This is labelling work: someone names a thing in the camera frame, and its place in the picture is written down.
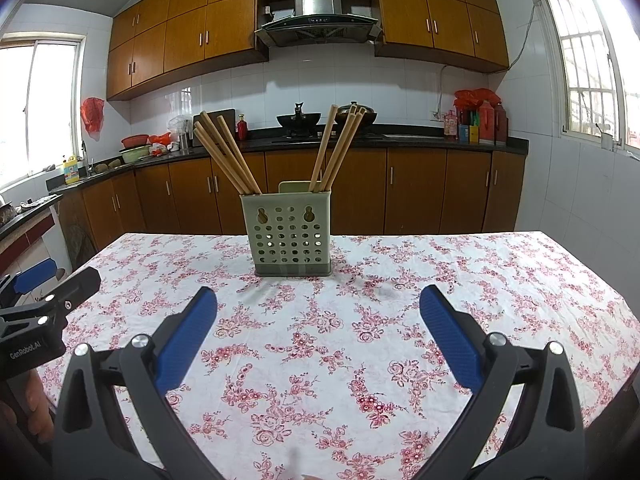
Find brown sack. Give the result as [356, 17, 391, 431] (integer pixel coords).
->
[65, 222, 98, 271]

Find grey rag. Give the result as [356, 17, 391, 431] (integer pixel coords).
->
[17, 195, 61, 211]

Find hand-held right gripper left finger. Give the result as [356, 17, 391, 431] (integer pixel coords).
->
[51, 286, 226, 480]

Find window beside sink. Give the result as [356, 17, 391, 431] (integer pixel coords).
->
[0, 32, 88, 191]

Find steel sink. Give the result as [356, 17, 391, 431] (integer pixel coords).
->
[75, 169, 123, 182]

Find black gas stove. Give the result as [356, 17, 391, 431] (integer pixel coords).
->
[270, 129, 386, 143]

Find red bag over condiments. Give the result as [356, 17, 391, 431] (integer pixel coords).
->
[454, 88, 501, 111]

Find green perforated utensil holder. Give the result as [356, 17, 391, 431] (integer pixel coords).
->
[240, 181, 333, 278]

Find wooden wall cabinets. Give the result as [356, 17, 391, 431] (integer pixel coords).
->
[106, 0, 510, 102]

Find red plastic bag on wall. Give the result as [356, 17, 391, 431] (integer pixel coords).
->
[81, 97, 105, 142]

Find wall power cable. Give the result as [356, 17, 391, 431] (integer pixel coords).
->
[435, 2, 536, 121]

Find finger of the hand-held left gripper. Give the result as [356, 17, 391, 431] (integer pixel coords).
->
[0, 258, 56, 306]
[35, 266, 101, 332]

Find wooden chopstick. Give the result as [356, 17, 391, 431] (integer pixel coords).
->
[199, 110, 256, 195]
[320, 114, 361, 193]
[308, 105, 339, 193]
[193, 121, 251, 195]
[192, 130, 246, 195]
[316, 104, 358, 193]
[216, 116, 263, 195]
[324, 107, 367, 193]

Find large red sauce bottle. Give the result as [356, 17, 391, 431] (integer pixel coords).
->
[479, 101, 497, 145]
[494, 102, 508, 147]

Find wooden base cabinets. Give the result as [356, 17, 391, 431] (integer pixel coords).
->
[55, 147, 526, 261]

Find floral pink tablecloth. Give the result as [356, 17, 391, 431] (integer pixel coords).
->
[35, 231, 627, 480]

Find black kitchen countertop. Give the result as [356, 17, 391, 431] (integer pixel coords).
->
[0, 125, 530, 241]

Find lidded wok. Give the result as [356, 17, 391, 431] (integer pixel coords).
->
[335, 101, 378, 128]

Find person's left hand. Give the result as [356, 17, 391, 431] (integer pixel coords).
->
[25, 371, 55, 444]

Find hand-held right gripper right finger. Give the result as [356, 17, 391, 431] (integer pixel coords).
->
[415, 284, 587, 480]

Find black wok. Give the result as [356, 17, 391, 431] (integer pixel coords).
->
[276, 102, 322, 133]

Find dark wooden cutting board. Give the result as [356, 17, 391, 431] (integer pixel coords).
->
[200, 108, 237, 143]

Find barred window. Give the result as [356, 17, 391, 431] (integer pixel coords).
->
[530, 0, 640, 153]

